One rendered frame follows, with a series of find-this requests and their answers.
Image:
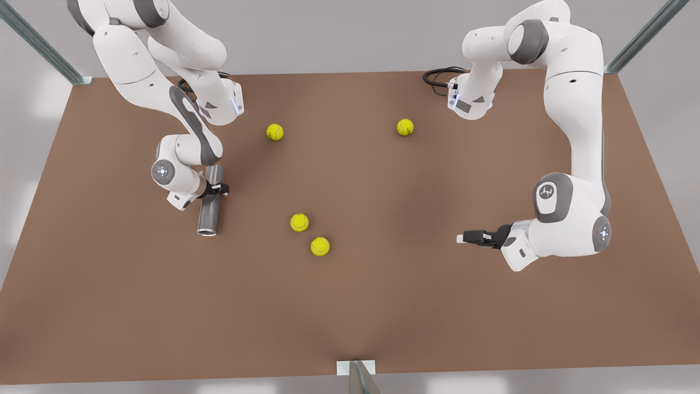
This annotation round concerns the yellow tennis ball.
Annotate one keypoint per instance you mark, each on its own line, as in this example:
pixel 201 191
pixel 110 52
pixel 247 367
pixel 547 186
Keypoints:
pixel 275 132
pixel 320 246
pixel 405 127
pixel 299 222

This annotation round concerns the silver frame post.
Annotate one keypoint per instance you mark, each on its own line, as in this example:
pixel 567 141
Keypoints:
pixel 41 46
pixel 358 375
pixel 640 38

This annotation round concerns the grey tennis ball tube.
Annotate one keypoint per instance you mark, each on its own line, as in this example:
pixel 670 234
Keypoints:
pixel 210 216

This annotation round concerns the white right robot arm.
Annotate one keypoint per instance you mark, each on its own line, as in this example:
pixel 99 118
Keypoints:
pixel 136 65

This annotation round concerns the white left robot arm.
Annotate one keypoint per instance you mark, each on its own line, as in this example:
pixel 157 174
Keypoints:
pixel 574 109

